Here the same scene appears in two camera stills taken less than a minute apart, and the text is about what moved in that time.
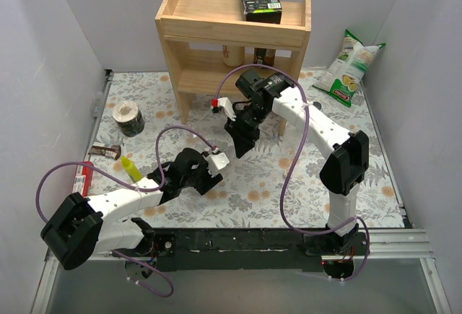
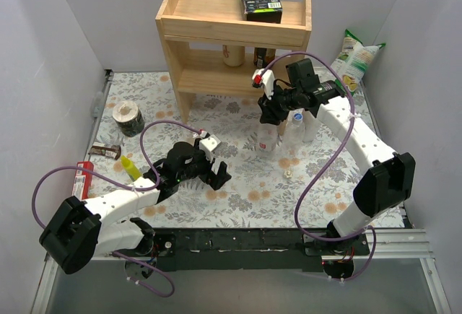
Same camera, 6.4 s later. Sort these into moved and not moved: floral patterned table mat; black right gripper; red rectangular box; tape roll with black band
Moved: black right gripper
Not moved: tape roll with black band; floral patterned table mat; red rectangular box
